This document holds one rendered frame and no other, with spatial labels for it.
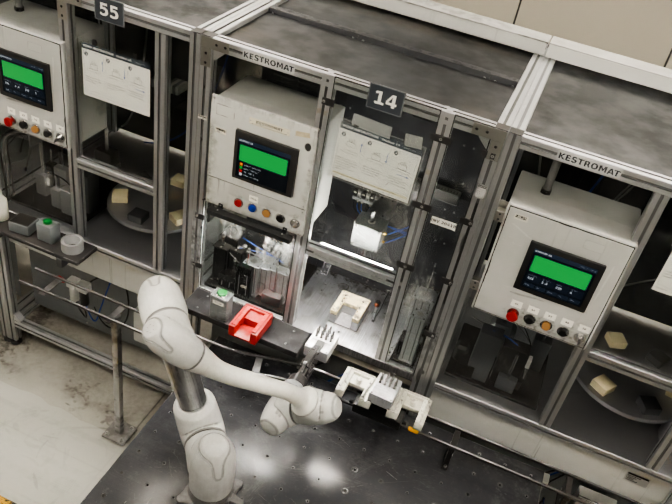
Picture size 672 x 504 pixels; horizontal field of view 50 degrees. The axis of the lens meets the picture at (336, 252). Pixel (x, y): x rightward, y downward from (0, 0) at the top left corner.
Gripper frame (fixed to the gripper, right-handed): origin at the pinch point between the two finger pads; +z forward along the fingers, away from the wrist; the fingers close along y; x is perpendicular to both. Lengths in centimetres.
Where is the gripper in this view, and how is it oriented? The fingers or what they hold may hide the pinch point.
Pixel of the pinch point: (317, 351)
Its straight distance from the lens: 275.8
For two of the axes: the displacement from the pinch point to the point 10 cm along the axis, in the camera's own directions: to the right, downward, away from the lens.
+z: 3.7, -5.2, 7.7
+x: -9.2, -3.4, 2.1
